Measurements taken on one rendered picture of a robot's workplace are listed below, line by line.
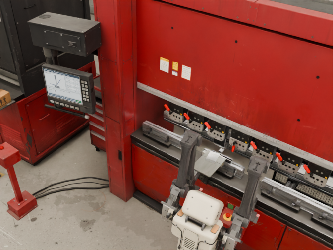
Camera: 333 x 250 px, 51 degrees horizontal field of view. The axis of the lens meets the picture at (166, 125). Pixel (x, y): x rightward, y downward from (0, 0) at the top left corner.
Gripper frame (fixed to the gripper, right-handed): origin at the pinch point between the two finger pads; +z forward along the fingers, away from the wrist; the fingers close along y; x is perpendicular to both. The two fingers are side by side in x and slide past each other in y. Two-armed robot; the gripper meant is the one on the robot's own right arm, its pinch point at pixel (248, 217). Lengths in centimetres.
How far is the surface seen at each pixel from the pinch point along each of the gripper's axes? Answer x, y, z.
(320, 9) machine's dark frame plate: -107, 0, -92
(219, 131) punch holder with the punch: -53, 46, -3
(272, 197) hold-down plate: -29.0, -8.0, 25.0
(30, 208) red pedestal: 70, 210, 73
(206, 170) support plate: -23, 45, 11
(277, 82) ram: -76, 11, -55
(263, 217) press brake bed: -14.7, -6.9, 37.7
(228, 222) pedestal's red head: 4.8, 13.7, 21.9
